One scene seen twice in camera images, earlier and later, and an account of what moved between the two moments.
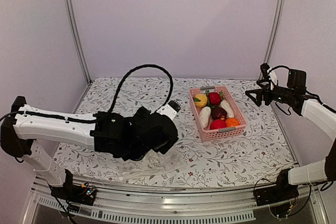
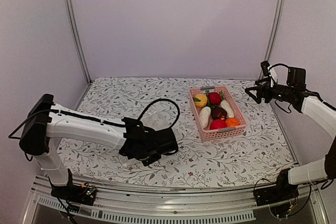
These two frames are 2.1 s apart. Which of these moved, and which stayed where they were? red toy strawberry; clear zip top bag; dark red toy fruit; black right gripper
Moved: clear zip top bag
Stayed: red toy strawberry; dark red toy fruit; black right gripper
